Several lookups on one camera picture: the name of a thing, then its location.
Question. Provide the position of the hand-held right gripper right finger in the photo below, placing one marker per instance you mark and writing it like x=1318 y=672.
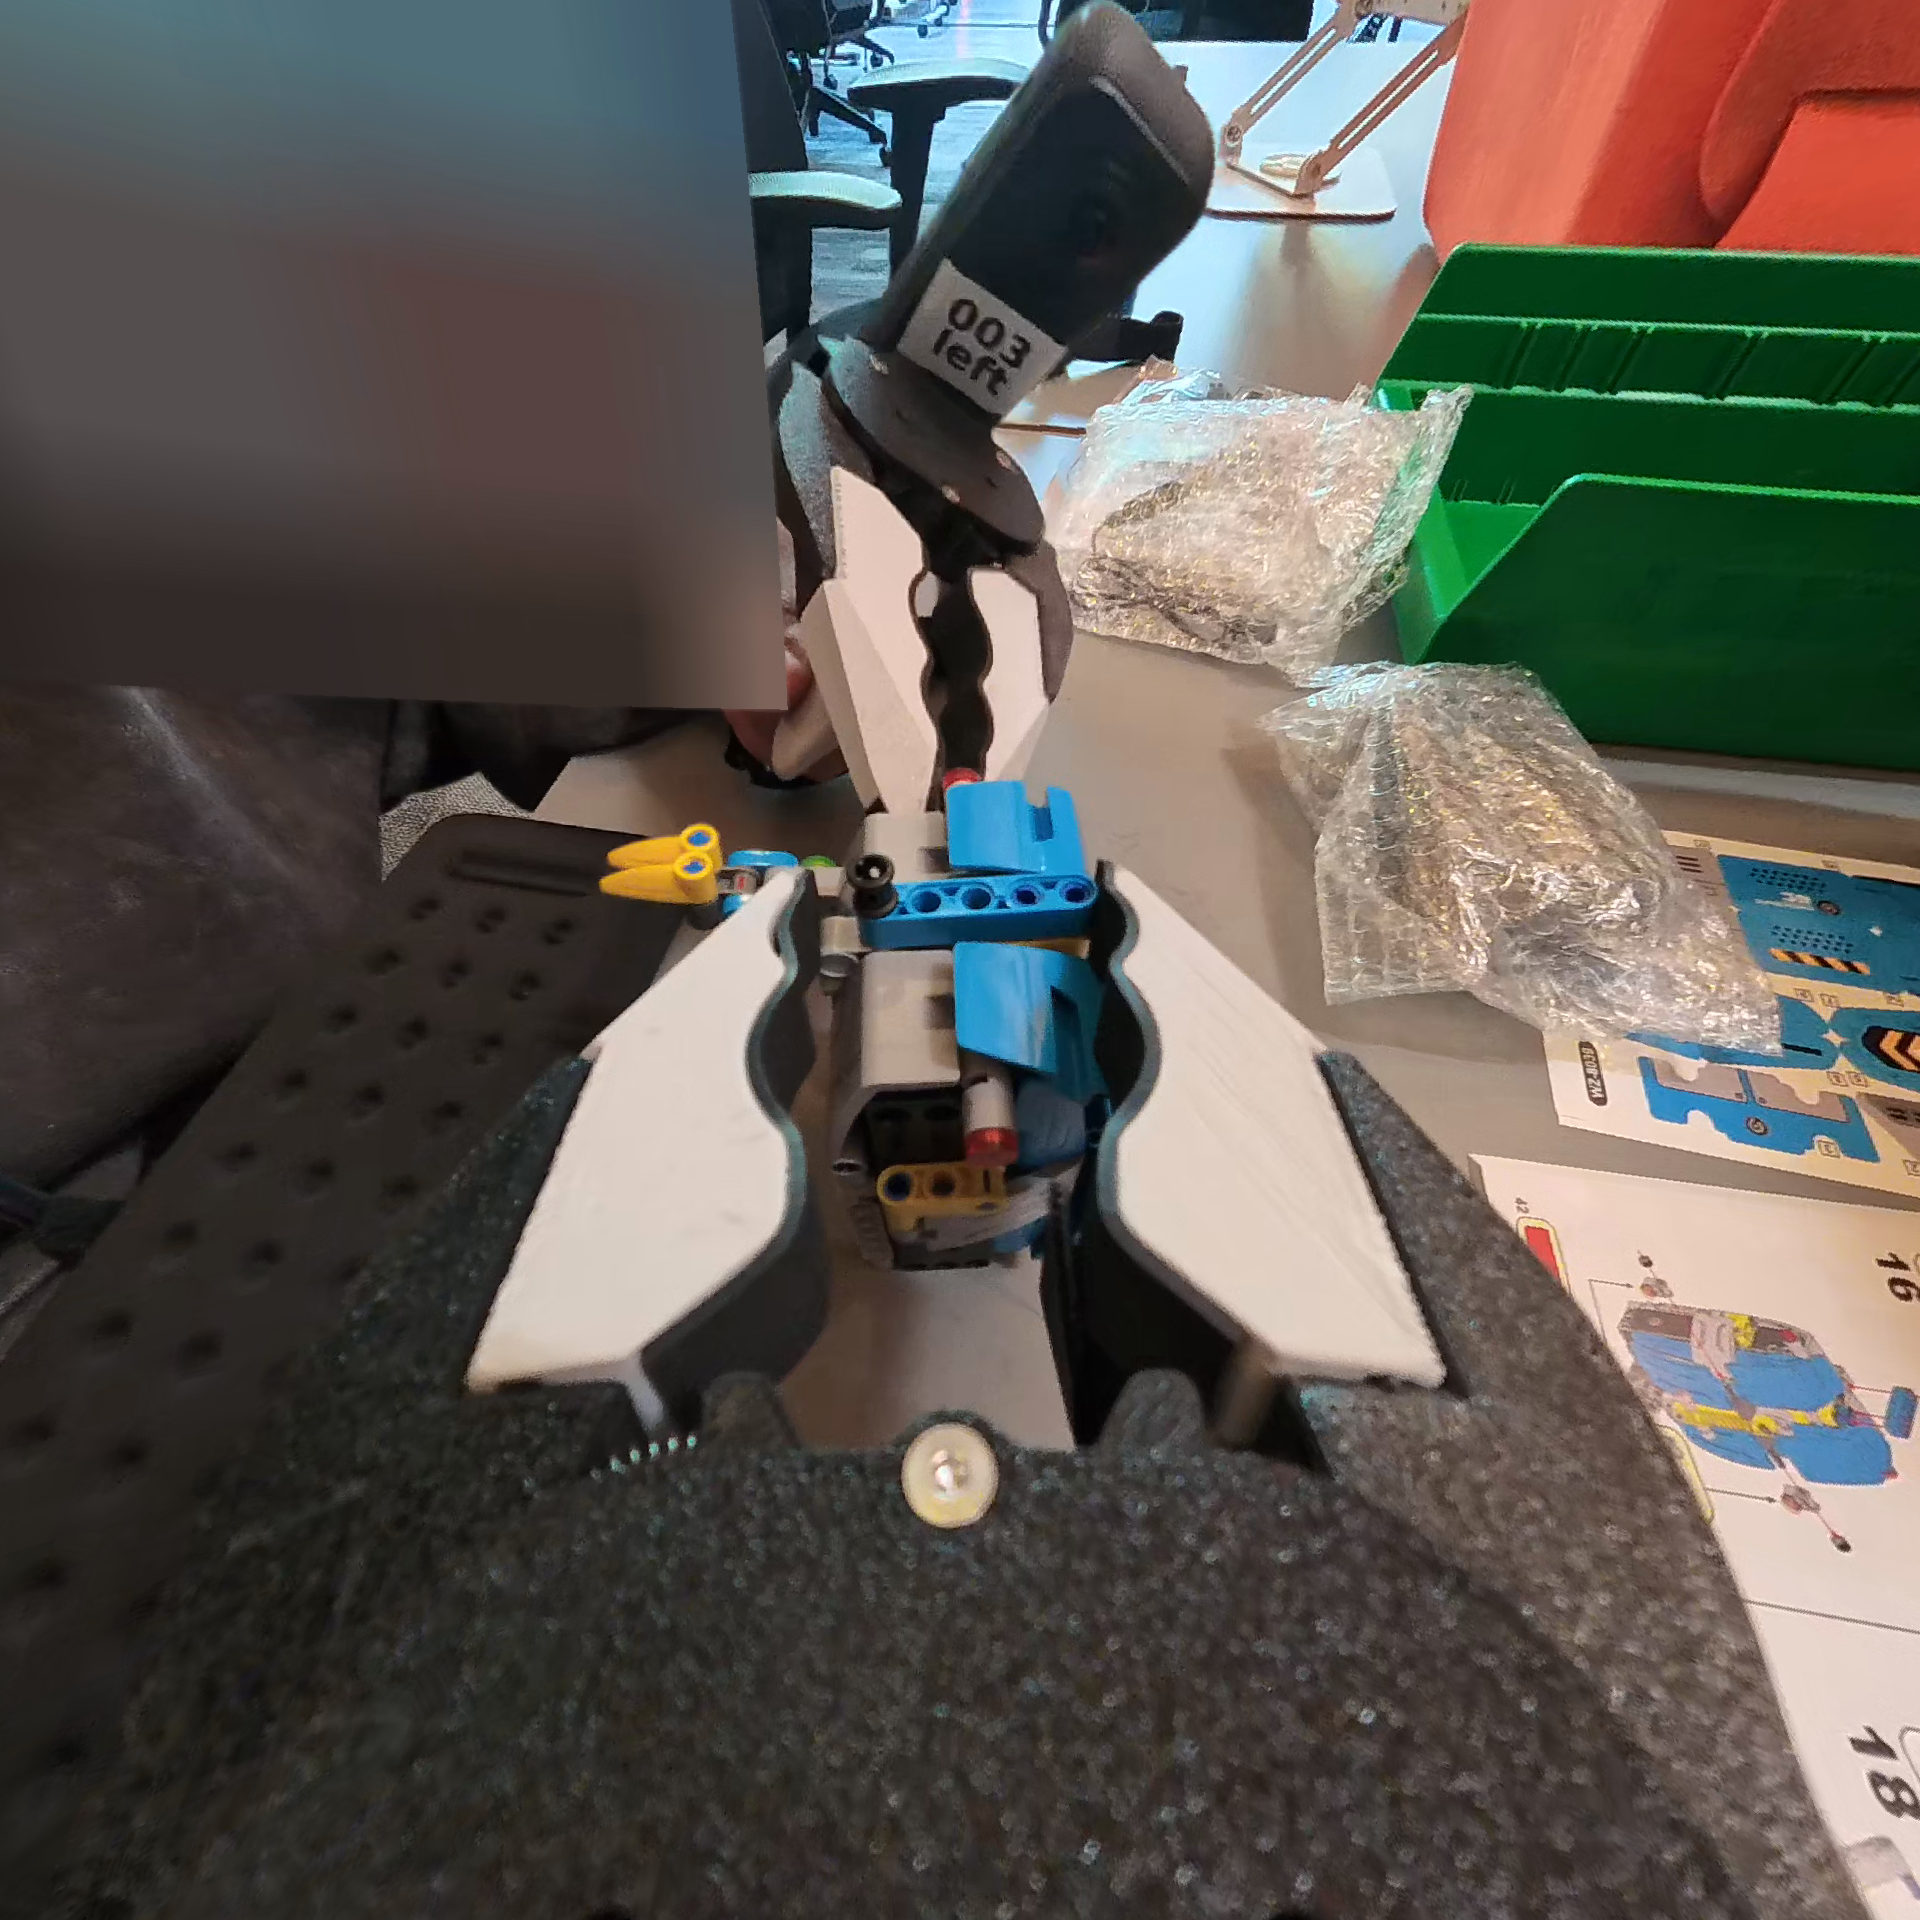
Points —
x=1259 y=1198

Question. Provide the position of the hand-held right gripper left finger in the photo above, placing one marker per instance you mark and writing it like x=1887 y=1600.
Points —
x=660 y=1198

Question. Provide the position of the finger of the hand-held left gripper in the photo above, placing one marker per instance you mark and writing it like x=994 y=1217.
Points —
x=880 y=672
x=1015 y=660

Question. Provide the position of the grey angled beam assembly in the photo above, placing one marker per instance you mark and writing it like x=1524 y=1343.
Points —
x=822 y=863

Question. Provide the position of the blue connector brick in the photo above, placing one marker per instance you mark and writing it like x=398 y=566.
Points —
x=757 y=878

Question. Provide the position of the yellow twin cone piece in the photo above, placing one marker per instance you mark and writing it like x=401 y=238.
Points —
x=660 y=867

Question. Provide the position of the blue toy brick robot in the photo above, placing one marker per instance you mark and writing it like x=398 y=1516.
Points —
x=976 y=1018

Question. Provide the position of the grey desk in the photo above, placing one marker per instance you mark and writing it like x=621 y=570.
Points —
x=1199 y=781

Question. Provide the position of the wooden tilted desk stand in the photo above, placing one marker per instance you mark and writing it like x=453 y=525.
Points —
x=1321 y=131

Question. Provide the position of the person's left hand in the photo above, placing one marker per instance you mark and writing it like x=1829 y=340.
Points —
x=757 y=743

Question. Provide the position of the black mesh chair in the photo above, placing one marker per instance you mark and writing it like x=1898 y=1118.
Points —
x=857 y=131

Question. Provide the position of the clear plastic bag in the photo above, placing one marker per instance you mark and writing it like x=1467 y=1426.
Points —
x=1245 y=508
x=1500 y=856

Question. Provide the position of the black perforated pad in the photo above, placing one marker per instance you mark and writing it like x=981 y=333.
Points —
x=224 y=1198

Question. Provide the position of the white instruction booklet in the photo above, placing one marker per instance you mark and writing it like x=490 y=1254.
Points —
x=1728 y=1426

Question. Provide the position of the blue sticker sheet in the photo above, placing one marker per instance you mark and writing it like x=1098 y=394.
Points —
x=1757 y=1051

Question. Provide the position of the green storage bin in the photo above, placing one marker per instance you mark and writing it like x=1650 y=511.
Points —
x=1678 y=525

